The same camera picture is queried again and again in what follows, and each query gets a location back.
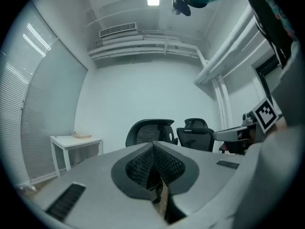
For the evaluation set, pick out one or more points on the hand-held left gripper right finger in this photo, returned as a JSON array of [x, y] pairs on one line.
[[209, 175]]

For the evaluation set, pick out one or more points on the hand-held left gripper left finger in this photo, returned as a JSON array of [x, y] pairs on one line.
[[95, 180]]

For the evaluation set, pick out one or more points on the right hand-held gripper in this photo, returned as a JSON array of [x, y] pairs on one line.
[[264, 114]]

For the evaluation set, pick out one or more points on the black mesh office chair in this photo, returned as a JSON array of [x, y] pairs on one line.
[[147, 133]]

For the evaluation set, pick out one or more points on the black office chair with headrest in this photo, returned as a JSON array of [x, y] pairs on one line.
[[195, 137]]

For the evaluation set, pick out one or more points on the white riser pipes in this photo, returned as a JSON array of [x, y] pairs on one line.
[[222, 104]]

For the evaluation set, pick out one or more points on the white desk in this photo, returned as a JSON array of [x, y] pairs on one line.
[[71, 141]]

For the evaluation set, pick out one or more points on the black framed window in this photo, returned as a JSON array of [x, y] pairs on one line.
[[265, 70]]

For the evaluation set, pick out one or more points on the grey window blind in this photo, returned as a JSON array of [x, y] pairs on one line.
[[47, 104]]

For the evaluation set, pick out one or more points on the black printed T-shirt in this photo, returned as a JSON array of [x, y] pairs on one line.
[[269, 15]]

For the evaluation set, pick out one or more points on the white pipe bundle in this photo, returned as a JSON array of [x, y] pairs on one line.
[[133, 48]]

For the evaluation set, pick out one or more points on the white air vent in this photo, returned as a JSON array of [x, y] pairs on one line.
[[118, 29]]

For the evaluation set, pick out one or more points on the large white duct pipes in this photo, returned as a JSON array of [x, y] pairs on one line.
[[224, 56]]

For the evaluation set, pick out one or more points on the black head-mounted camera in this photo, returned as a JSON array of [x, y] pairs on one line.
[[182, 7]]

